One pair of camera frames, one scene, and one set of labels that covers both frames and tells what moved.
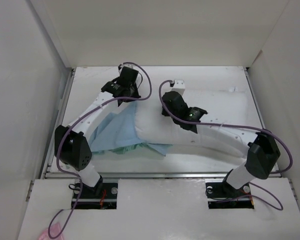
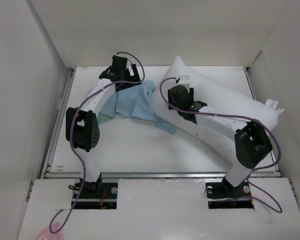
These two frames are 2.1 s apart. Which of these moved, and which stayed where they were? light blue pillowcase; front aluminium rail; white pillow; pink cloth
Moved: white pillow; light blue pillowcase
Stayed: front aluminium rail; pink cloth
